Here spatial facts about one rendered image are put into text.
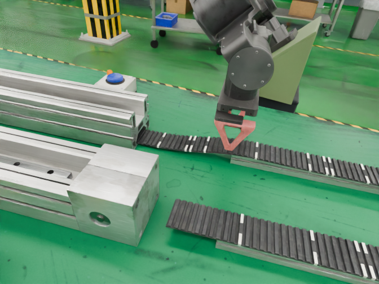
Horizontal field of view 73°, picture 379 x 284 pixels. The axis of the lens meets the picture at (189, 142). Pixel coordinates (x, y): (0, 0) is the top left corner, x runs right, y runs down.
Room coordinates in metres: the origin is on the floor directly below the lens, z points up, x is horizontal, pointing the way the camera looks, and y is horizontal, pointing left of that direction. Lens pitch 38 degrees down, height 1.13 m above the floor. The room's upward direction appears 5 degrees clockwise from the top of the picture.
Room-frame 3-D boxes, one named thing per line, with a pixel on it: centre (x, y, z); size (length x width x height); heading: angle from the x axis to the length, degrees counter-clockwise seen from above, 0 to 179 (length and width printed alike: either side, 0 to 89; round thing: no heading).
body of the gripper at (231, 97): (0.41, -0.08, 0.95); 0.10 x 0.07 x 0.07; 170
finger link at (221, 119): (0.38, -0.08, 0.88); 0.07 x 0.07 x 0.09; 80
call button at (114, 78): (0.59, 0.20, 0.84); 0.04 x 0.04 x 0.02
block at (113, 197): (0.26, 0.10, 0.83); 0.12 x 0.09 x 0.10; 169
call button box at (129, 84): (0.59, 0.20, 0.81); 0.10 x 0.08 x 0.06; 169
